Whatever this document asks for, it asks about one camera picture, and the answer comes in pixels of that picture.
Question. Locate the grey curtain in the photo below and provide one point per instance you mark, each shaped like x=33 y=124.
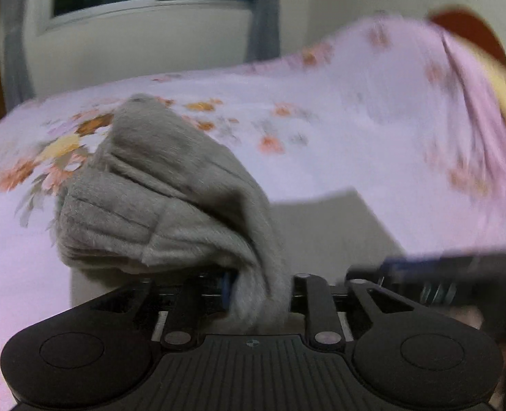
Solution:
x=15 y=38
x=266 y=13

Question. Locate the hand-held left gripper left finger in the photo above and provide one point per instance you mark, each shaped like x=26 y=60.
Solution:
x=224 y=289

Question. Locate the pink floral bed sheet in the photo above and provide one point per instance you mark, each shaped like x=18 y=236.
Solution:
x=343 y=137

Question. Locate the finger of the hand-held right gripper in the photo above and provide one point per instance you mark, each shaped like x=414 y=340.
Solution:
x=411 y=265

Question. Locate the grey pants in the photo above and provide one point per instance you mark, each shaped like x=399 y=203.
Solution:
x=171 y=197

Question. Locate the red wooden headboard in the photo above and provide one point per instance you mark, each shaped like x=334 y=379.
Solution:
x=471 y=25

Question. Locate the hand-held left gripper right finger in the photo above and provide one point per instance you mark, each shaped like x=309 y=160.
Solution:
x=310 y=293

